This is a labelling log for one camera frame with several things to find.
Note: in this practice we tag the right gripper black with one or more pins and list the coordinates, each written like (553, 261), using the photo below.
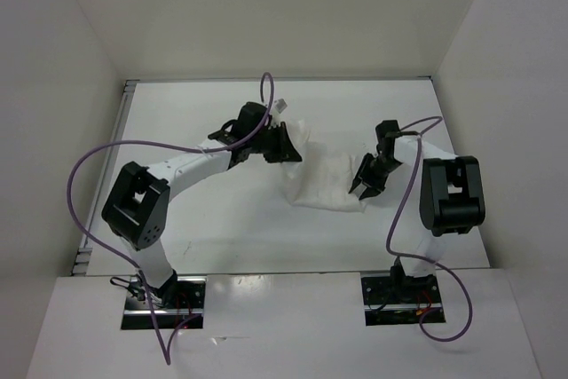
(357, 179)

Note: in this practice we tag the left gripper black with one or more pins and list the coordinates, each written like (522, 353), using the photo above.
(285, 152)

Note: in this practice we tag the white pleated skirt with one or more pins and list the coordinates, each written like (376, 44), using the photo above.
(322, 179)

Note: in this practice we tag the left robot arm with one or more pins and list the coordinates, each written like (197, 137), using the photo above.
(137, 207)

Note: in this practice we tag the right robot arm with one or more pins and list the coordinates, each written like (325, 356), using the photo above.
(451, 198)

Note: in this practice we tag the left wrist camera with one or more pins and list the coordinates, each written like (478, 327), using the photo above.
(252, 118)

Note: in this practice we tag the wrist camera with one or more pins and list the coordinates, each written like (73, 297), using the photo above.
(252, 118)
(387, 132)

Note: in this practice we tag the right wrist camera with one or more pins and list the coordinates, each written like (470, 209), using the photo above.
(387, 132)

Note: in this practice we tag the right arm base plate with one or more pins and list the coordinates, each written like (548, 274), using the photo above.
(386, 305)

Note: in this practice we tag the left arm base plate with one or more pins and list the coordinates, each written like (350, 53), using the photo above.
(185, 308)

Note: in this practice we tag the aluminium table frame rail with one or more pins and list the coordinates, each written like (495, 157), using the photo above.
(83, 254)

